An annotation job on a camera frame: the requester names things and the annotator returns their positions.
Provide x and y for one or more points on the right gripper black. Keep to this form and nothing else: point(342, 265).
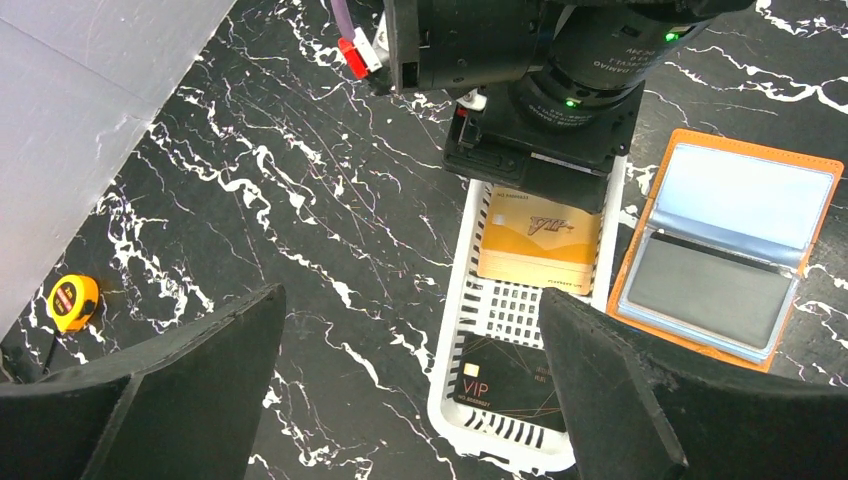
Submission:
point(547, 92)

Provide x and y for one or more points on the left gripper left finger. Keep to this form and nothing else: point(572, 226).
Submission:
point(185, 404)

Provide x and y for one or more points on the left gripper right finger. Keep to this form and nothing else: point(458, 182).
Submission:
point(640, 407)

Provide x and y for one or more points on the orange leather card holder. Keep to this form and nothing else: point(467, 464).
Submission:
point(750, 200)

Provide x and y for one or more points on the white plastic basket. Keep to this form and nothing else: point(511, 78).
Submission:
point(503, 311)

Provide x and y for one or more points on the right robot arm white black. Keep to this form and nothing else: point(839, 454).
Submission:
point(547, 92)

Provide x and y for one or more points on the black VIP card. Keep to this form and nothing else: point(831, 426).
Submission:
point(508, 379)

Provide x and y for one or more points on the yellow tape measure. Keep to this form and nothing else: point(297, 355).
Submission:
point(72, 302)

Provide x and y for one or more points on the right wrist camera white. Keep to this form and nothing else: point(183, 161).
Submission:
point(367, 58)

